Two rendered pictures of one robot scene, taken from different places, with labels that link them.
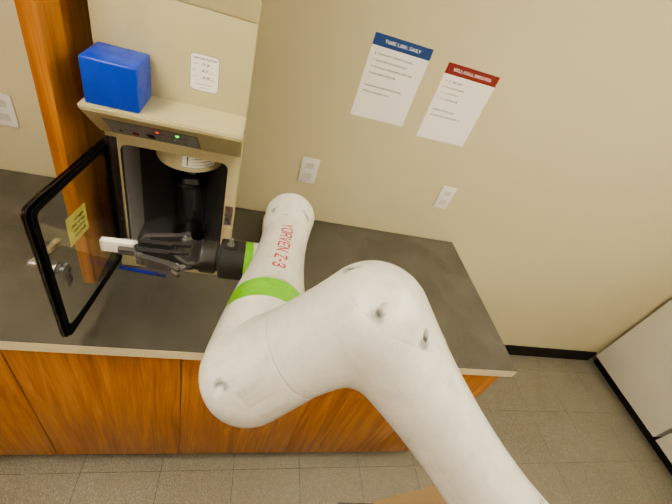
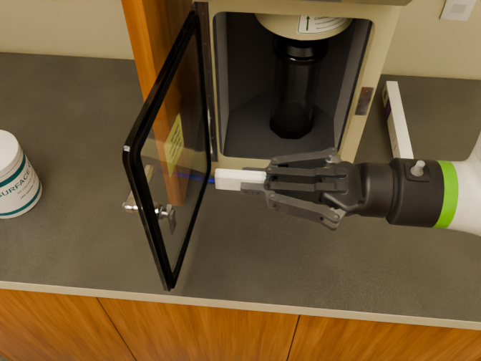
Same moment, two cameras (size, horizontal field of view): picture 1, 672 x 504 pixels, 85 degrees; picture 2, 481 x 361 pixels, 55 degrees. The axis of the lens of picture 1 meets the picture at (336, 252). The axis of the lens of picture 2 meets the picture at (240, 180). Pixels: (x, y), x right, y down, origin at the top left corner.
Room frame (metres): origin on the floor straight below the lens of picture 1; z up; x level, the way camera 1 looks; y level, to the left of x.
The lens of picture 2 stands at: (0.16, 0.28, 1.79)
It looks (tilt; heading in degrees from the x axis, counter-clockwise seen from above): 53 degrees down; 25
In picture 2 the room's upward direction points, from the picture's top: straight up
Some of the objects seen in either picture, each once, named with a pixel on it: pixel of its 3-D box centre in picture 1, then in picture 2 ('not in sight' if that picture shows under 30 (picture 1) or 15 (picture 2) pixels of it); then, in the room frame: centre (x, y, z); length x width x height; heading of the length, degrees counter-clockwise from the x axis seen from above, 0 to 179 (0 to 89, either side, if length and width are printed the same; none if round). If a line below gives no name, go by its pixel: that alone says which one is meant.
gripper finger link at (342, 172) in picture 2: (165, 247); (304, 177); (0.55, 0.36, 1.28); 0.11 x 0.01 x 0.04; 108
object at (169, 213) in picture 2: (65, 274); (168, 220); (0.46, 0.54, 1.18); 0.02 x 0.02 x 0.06; 13
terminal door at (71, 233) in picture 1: (84, 240); (180, 162); (0.56, 0.57, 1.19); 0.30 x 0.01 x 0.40; 13
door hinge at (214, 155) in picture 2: (117, 203); (207, 98); (0.72, 0.61, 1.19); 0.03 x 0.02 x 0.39; 110
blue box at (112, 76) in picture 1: (118, 77); not in sight; (0.69, 0.54, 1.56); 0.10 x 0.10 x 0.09; 20
